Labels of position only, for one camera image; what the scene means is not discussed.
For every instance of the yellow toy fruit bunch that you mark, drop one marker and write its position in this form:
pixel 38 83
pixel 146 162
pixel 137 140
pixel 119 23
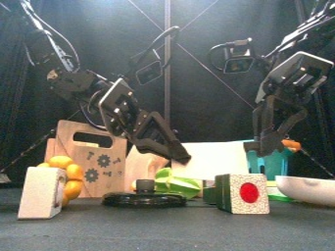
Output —
pixel 74 172

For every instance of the teal plastic basket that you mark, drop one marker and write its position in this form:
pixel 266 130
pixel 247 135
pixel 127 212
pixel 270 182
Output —
pixel 273 163

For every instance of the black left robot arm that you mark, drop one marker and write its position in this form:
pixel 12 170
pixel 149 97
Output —
pixel 42 45

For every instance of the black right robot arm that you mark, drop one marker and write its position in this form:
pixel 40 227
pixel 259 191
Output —
pixel 305 26

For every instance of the green flat toy piece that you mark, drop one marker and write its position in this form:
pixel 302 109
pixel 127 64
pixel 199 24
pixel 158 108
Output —
pixel 275 193

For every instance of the white bowl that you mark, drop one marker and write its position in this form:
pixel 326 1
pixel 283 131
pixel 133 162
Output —
pixel 307 189

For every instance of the white wedge toy block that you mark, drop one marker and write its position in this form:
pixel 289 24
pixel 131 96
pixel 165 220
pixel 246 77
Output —
pixel 40 192

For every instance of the grey vertical frame pole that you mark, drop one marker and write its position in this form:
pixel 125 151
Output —
pixel 167 65

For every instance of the orange toy food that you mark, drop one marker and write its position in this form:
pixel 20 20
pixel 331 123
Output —
pixel 291 144

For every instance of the green toy star fruit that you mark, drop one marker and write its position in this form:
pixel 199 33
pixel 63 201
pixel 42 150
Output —
pixel 179 186

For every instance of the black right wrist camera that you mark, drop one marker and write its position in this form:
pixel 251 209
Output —
pixel 238 59

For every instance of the wooden cutting board gear print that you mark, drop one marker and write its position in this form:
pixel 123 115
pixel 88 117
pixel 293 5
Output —
pixel 98 163

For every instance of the sushi piece with red centre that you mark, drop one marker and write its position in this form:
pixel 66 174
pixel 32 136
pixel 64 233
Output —
pixel 249 193

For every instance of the black round lid with knob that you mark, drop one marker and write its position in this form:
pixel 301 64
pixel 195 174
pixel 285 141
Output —
pixel 145 198

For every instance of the dark green sushi piece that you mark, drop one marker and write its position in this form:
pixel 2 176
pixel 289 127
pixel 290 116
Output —
pixel 209 195

